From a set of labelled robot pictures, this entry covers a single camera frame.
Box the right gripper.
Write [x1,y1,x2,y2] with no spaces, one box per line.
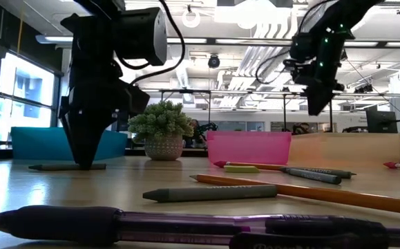
[284,24,356,116]

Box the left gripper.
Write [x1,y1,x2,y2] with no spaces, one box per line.
[59,13,151,169]

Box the purple pen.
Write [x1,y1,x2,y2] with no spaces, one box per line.
[0,205,400,249]

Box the green eraser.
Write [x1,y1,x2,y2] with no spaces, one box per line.
[223,165,261,174]

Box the person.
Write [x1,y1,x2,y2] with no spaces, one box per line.
[291,122,312,136]
[184,119,201,149]

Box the blue plastic bin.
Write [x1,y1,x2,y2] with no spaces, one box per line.
[10,127,128,160]

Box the orange plastic bin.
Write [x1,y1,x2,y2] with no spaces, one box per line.
[287,133,400,169]

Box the black computer monitor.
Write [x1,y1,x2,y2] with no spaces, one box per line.
[365,109,399,134]

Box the potted artificial green plant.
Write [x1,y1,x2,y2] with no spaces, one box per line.
[127,100,194,162]

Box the large window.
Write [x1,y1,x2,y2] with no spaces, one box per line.
[0,51,62,143]

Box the pink plastic bin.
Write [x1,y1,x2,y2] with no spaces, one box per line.
[206,130,292,166]

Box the black overhead bar with lights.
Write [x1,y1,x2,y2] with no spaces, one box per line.
[35,34,400,48]

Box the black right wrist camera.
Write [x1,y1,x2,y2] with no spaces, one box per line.
[289,33,320,63]

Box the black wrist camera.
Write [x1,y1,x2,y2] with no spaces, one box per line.
[289,33,320,63]
[115,6,169,66]

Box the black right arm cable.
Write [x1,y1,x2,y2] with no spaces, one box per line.
[254,50,292,85]

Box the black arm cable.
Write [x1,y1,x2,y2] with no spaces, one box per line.
[116,0,187,86]
[254,50,292,85]

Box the black background workstation frame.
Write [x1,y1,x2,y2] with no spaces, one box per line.
[140,88,400,133]

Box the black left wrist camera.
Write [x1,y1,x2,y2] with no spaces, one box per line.
[115,6,169,66]

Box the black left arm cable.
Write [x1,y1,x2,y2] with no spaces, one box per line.
[116,0,187,86]

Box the white hanging ring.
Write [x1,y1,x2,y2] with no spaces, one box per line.
[181,9,201,28]

